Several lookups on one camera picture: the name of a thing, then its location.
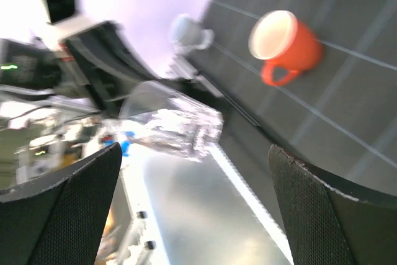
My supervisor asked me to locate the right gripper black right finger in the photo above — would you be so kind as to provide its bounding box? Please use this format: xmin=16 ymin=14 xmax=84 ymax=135
xmin=268 ymin=145 xmax=396 ymax=265

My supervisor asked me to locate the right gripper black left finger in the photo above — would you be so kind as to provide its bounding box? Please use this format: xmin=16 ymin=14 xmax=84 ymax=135
xmin=1 ymin=143 xmax=122 ymax=265

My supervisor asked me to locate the clear faceted glass cup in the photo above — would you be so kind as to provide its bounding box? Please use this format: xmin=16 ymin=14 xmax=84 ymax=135
xmin=119 ymin=81 xmax=223 ymax=161

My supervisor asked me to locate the orange mug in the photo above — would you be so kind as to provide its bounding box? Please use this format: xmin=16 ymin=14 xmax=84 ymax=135
xmin=248 ymin=10 xmax=323 ymax=87

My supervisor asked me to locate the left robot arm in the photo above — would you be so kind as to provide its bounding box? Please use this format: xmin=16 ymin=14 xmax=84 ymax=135
xmin=1 ymin=0 xmax=155 ymax=116

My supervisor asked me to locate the black gridded table mat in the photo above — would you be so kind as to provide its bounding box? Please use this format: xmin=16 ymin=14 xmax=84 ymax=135
xmin=189 ymin=0 xmax=396 ymax=194

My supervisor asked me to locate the slotted cable duct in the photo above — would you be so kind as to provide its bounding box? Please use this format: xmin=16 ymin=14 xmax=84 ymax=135
xmin=210 ymin=143 xmax=293 ymax=264

